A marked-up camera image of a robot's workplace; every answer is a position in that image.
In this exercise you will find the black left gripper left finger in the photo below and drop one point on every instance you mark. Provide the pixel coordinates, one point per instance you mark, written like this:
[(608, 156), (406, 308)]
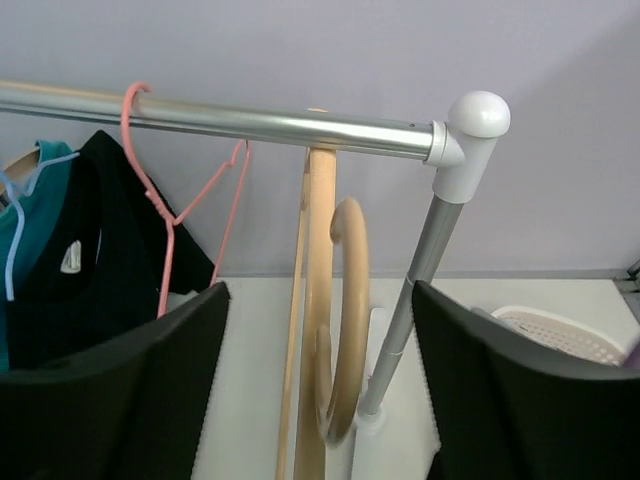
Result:
[(130, 408)]

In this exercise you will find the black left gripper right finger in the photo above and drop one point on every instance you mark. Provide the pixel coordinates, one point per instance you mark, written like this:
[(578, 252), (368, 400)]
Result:
[(506, 407)]

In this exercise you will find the black t shirt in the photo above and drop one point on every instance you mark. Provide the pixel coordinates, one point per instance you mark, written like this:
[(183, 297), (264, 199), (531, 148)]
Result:
[(100, 273)]

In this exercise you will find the beige plastic hanger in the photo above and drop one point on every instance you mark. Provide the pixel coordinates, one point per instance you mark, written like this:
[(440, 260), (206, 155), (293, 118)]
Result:
[(328, 320)]

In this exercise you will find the pink wire hanger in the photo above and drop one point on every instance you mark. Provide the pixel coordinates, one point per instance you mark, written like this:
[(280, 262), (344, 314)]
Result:
[(152, 194)]

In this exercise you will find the teal t shirt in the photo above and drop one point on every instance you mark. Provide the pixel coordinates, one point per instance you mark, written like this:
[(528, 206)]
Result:
[(41, 211)]

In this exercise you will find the white perforated plastic basket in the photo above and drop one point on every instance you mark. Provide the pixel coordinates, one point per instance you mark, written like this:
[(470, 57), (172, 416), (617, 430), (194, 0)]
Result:
[(563, 334)]

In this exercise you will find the silver clothes rack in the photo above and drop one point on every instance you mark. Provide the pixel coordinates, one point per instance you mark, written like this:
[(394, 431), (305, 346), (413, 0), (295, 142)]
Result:
[(459, 149)]

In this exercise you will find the beige hanger on rail end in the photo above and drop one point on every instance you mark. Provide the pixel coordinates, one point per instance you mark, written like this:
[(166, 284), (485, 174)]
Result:
[(19, 167)]

